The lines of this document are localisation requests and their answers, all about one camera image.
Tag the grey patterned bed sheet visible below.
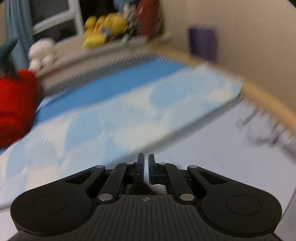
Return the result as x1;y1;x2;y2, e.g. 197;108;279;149
1;101;295;240

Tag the red folded blanket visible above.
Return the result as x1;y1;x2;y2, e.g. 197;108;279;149
1;69;37;148

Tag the purple cup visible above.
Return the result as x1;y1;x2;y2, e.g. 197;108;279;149
188;25;218;62

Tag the white plush toy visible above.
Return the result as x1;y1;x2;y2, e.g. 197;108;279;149
28;38;57;73

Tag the yellow plush toy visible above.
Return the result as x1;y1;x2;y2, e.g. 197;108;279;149
83;13;128;48

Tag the dark red plush toy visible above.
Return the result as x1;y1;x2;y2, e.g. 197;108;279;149
137;0;163;39

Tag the blue curtain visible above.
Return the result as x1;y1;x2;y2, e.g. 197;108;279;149
6;0;34;70

